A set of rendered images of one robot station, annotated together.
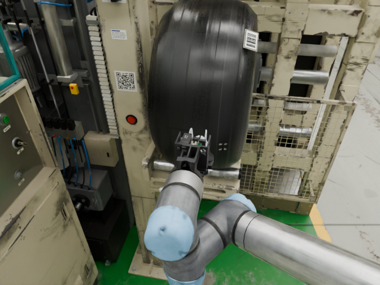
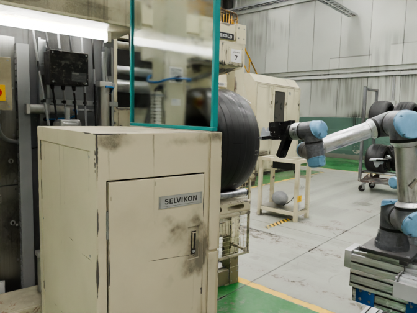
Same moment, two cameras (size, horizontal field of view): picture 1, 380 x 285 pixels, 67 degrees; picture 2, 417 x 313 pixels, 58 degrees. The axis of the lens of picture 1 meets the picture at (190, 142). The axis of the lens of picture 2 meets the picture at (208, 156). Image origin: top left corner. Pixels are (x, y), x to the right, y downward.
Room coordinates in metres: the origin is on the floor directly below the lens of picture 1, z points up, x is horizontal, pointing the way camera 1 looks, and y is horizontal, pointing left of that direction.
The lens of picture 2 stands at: (-0.42, 1.51, 1.31)
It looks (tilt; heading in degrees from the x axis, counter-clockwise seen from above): 6 degrees down; 311
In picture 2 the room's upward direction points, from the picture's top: 1 degrees clockwise
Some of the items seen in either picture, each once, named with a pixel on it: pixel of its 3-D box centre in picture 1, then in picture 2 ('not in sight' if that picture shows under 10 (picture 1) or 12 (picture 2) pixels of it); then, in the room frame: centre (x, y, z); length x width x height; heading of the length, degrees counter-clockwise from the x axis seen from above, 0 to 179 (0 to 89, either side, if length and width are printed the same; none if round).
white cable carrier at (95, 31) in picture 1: (108, 82); not in sight; (0.98, 0.30, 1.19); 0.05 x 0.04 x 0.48; 170
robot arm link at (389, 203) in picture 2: not in sight; (394, 212); (0.07, -0.37, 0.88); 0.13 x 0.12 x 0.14; 133
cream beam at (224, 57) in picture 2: not in sight; (195, 52); (1.23, -0.22, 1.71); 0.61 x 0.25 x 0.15; 80
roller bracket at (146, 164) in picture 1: (159, 142); not in sight; (1.00, 0.13, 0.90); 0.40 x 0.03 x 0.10; 170
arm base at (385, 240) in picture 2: not in sight; (392, 236); (0.07, -0.38, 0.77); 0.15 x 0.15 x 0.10
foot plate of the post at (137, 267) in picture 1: (155, 255); not in sight; (0.99, 0.21, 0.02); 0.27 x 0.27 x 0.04; 80
